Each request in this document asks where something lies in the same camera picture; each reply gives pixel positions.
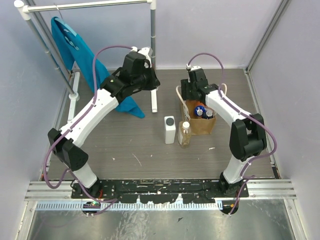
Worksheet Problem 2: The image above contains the blue orange pump bottle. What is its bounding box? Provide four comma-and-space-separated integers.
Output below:
202, 109, 214, 120

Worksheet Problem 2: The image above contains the canvas burlap tote bag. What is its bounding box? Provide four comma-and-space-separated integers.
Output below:
175, 85, 217, 136

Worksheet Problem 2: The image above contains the white bottle black cap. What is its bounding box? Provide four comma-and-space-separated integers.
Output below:
164, 116, 176, 145

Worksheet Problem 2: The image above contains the clear amber bottle white cap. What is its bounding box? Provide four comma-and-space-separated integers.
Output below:
177, 121, 191, 148

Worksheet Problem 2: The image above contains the pink cap peach bottle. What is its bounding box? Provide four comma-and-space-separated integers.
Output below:
185, 100, 205, 109

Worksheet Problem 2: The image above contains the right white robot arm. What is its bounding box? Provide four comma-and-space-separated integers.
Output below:
180, 66, 267, 197

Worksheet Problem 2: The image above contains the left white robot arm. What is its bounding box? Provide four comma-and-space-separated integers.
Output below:
48, 47, 160, 198

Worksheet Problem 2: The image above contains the teal cloth shirt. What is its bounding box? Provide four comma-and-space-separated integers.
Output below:
51, 16, 146, 119

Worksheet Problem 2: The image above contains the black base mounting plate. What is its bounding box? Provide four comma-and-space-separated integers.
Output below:
71, 178, 250, 205

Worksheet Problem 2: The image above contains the white metal clothes rack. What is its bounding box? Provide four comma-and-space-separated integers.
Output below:
13, 0, 159, 123

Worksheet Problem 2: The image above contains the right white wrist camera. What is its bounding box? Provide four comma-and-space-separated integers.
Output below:
186, 64, 202, 72

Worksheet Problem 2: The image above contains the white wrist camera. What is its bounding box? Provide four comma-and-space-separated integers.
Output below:
130, 46, 153, 62
186, 64, 202, 72

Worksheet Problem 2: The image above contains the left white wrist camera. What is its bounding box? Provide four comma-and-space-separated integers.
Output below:
130, 46, 153, 62

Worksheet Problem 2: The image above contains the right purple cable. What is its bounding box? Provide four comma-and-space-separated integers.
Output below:
186, 52, 279, 216

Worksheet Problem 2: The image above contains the purple cable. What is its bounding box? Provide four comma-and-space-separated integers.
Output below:
43, 44, 137, 190
186, 52, 279, 216

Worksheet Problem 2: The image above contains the aluminium frame rail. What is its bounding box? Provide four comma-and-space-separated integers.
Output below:
24, 178, 297, 201

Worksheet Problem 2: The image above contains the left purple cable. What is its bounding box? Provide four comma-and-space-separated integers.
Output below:
43, 44, 137, 190

